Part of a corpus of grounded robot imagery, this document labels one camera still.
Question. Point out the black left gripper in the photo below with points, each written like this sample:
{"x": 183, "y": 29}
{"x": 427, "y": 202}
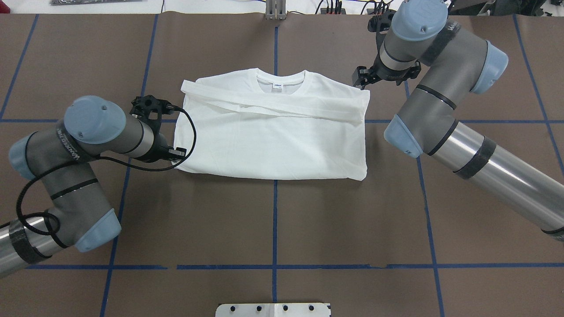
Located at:
{"x": 160, "y": 149}

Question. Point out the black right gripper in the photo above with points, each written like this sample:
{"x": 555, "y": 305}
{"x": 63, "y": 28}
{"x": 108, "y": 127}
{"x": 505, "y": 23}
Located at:
{"x": 387, "y": 73}

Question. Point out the white long-sleeve printed shirt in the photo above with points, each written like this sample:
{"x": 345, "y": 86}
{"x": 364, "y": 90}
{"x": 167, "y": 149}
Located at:
{"x": 251, "y": 124}

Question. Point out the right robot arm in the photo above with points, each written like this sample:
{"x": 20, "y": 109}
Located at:
{"x": 420, "y": 41}

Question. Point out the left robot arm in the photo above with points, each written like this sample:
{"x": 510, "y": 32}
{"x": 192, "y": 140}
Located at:
{"x": 63, "y": 203}

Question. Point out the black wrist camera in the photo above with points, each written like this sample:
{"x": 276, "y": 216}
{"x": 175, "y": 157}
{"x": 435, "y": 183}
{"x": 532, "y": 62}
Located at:
{"x": 150, "y": 110}
{"x": 380, "y": 24}

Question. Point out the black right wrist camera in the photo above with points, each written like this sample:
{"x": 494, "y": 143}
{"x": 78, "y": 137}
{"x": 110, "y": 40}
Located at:
{"x": 380, "y": 24}

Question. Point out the grey aluminium frame post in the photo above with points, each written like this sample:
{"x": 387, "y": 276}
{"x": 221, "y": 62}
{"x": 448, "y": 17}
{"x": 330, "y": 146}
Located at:
{"x": 275, "y": 9}

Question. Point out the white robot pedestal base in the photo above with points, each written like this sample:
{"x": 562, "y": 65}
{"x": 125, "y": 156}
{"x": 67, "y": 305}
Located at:
{"x": 294, "y": 309}

